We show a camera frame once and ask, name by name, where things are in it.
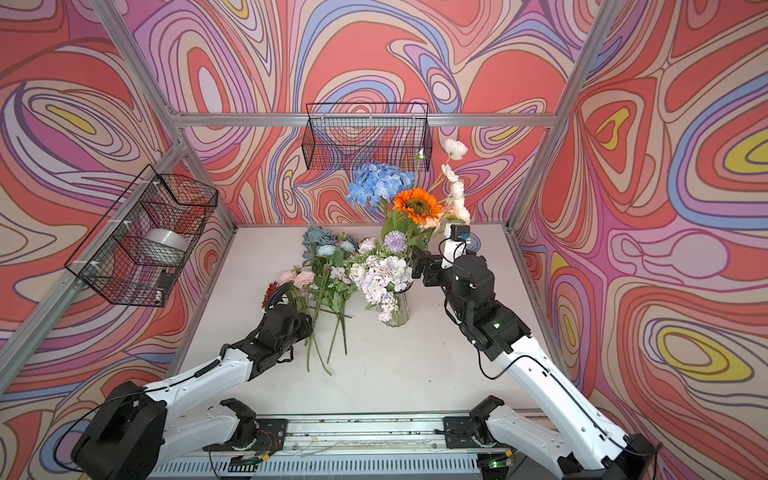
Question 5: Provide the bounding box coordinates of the cream pink rose stem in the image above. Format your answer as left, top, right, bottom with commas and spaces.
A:
425, 198, 471, 237

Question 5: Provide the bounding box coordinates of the clear glass vase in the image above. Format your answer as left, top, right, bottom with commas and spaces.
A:
380, 292, 410, 328

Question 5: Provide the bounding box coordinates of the purple allium flower stem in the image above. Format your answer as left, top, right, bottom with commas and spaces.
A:
383, 230, 407, 256

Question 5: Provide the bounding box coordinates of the pale pink hydrangea bunch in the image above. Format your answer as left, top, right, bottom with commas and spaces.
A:
349, 238, 413, 324

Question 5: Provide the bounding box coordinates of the orange artificial daisy flower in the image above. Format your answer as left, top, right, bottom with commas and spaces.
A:
380, 188, 442, 251

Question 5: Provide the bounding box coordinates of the blue hydrangea stem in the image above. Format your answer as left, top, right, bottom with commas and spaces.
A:
346, 162, 416, 217

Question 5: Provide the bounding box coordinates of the white poppy flower stem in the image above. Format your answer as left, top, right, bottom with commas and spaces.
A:
427, 138, 468, 204

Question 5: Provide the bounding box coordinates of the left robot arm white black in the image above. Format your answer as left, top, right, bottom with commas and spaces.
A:
71, 304, 313, 479

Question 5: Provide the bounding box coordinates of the purple glass vase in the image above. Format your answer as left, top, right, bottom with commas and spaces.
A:
465, 233, 481, 254

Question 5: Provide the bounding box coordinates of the dark red flower stem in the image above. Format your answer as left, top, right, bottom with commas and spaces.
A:
261, 281, 281, 310

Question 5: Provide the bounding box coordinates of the lilac white flower bunch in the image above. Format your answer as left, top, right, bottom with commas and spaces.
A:
310, 256, 357, 365

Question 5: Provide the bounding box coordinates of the teal hydrangea stem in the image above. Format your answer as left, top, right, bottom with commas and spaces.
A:
302, 227, 359, 261

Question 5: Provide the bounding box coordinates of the small black device in basket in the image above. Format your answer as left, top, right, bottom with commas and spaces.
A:
154, 269, 175, 307

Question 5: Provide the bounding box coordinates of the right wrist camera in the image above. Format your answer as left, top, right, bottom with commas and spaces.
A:
448, 224, 471, 242

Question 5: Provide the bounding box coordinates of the black wire basket left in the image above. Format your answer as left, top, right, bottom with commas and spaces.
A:
65, 166, 219, 308

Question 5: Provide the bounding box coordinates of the black wire basket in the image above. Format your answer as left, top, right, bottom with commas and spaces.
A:
65, 166, 219, 308
301, 101, 433, 173

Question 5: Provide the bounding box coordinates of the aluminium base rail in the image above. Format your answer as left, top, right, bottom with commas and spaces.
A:
152, 410, 576, 479

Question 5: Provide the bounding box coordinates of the black wire basket back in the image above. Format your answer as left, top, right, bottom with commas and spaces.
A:
301, 101, 433, 173

